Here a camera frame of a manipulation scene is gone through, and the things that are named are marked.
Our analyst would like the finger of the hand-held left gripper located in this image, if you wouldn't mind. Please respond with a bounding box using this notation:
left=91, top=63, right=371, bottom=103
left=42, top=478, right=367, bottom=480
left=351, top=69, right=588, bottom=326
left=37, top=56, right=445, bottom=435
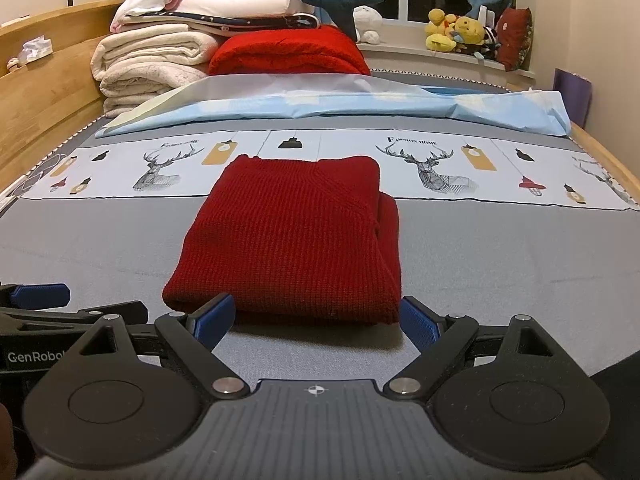
left=0, top=283, right=71, bottom=309
left=0, top=301, right=149, bottom=337

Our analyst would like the wooden bed frame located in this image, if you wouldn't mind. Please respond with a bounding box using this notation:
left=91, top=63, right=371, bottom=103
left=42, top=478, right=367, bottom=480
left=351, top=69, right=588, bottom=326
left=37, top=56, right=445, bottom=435
left=0, top=0, right=640, bottom=206

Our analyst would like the window sill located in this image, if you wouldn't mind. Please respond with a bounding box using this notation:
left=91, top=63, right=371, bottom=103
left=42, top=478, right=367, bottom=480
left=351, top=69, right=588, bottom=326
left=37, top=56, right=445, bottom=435
left=357, top=41, right=537, bottom=82

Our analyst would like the red cushion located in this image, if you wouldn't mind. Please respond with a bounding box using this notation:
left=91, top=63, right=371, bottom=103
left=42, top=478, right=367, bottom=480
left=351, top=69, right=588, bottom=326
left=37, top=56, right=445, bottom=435
left=495, top=7, right=532, bottom=72

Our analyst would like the yellow duck plush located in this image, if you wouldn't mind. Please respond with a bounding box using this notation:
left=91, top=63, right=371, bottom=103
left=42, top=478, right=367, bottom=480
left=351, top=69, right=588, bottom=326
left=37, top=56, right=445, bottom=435
left=425, top=7, right=462, bottom=54
left=452, top=16, right=487, bottom=47

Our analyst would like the navy patterned cloth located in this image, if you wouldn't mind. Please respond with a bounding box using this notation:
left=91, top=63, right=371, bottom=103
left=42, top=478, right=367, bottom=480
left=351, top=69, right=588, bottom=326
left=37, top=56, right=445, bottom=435
left=122, top=9, right=322, bottom=34

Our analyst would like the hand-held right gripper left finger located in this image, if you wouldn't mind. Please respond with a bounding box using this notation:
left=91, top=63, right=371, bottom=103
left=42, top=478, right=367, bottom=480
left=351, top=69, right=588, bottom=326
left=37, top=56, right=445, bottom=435
left=75, top=294, right=251, bottom=401

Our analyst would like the red knit sweater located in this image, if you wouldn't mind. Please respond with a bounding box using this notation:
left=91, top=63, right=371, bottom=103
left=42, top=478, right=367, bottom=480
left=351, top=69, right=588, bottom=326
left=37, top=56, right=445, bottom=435
left=162, top=155, right=403, bottom=327

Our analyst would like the light blue quilt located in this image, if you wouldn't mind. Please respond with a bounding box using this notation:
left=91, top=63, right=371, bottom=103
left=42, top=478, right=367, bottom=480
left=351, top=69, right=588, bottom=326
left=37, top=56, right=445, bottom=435
left=95, top=74, right=572, bottom=139

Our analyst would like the red folded blanket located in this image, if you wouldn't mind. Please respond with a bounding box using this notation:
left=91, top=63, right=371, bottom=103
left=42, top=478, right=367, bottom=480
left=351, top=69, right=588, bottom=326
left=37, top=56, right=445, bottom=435
left=207, top=24, right=372, bottom=77

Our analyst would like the white plush toy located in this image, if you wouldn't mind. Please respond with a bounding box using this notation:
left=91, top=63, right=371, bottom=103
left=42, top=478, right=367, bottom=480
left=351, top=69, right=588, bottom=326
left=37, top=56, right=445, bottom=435
left=352, top=5, right=385, bottom=45

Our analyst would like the tissue pack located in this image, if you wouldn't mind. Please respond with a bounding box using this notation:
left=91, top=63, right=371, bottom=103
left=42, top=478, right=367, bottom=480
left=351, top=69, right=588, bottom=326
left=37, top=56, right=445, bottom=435
left=19, top=35, right=54, bottom=64

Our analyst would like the striped plush toy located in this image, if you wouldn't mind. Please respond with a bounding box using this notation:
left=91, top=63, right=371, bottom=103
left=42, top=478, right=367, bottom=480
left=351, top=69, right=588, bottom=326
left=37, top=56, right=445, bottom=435
left=470, top=25, right=502, bottom=61

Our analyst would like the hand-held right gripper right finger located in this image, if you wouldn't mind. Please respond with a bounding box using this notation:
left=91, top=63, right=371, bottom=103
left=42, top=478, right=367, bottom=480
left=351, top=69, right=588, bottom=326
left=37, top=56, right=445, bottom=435
left=382, top=296, right=557, bottom=401

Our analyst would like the cream folded fleece blanket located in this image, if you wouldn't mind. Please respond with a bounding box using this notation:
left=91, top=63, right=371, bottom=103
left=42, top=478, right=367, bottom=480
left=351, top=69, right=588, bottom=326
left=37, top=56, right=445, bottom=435
left=91, top=26, right=229, bottom=119

